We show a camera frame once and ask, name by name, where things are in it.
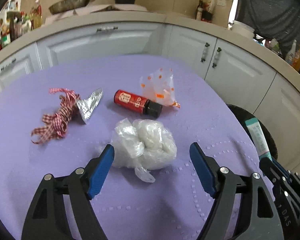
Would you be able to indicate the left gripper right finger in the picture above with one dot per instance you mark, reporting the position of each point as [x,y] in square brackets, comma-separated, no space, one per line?
[257,214]

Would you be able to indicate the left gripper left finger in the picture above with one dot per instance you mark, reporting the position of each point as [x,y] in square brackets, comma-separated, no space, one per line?
[46,217]

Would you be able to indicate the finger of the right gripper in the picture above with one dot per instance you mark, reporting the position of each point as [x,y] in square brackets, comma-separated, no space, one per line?
[270,170]
[293,179]

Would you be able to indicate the black trash bin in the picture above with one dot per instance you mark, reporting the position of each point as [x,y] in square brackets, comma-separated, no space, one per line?
[242,115]

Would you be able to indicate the teal white tube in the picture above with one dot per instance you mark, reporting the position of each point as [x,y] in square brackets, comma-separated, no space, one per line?
[258,138]

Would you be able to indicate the white right cabinet doors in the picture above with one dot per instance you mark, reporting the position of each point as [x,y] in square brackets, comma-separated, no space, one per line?
[279,111]

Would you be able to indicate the white corner cabinet doors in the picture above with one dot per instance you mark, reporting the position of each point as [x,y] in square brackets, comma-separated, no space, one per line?
[233,73]

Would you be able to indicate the red checkered ribbon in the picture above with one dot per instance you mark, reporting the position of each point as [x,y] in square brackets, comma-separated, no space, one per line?
[56,124]

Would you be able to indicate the purple tablecloth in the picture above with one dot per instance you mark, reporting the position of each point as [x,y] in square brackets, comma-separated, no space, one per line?
[175,206]

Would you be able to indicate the orange detergent bottle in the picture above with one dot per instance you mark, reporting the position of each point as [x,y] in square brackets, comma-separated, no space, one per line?
[296,60]

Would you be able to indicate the white spray bottle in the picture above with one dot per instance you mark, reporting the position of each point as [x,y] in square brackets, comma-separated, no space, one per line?
[291,54]

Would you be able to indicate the silver foil wrapper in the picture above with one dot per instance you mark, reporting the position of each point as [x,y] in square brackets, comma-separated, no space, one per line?
[87,106]

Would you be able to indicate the clear crumpled plastic bag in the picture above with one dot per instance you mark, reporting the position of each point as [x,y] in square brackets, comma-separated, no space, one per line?
[143,145]

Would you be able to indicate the red small bottle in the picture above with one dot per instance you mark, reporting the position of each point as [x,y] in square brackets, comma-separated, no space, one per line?
[137,103]

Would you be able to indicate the orange dotted clear bag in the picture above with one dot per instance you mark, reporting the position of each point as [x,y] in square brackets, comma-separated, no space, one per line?
[159,87]

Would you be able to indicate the white lidded bucket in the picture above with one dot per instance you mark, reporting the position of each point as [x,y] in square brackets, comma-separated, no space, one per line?
[243,29]

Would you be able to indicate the dark window curtain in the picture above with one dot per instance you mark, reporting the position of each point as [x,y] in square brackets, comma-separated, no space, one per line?
[278,19]

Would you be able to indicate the red black utensil holder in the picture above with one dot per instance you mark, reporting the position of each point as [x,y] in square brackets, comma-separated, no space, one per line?
[206,16]

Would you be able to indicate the dark sauce bottle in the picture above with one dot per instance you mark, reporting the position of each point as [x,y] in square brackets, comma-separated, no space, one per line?
[199,10]

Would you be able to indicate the white drawer cabinet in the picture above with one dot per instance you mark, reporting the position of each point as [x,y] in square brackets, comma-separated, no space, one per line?
[115,38]

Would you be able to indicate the condiment rack with bottles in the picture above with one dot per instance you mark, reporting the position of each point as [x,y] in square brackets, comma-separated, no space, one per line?
[14,23]

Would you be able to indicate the cooking oil bottle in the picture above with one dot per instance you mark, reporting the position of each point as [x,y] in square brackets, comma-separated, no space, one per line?
[37,15]

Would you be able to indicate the steel wok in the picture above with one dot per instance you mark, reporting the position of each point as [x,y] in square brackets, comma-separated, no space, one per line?
[66,5]

